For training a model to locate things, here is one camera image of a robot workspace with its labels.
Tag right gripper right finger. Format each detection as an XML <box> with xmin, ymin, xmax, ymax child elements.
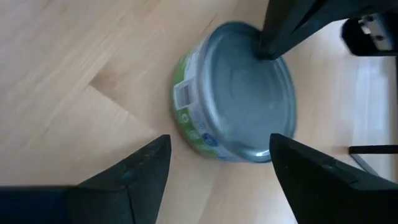
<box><xmin>269</xmin><ymin>133</ymin><xmax>398</xmax><ymax>224</ymax></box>

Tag green tuna can plain lid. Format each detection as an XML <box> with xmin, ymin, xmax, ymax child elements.
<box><xmin>170</xmin><ymin>20</ymin><xmax>298</xmax><ymax>164</ymax></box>

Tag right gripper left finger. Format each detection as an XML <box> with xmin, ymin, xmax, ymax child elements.
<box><xmin>0</xmin><ymin>134</ymin><xmax>172</xmax><ymax>224</ymax></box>

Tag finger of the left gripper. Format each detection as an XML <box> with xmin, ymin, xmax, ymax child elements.
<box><xmin>257</xmin><ymin>0</ymin><xmax>323</xmax><ymax>60</ymax></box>
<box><xmin>272</xmin><ymin>0</ymin><xmax>398</xmax><ymax>60</ymax></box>

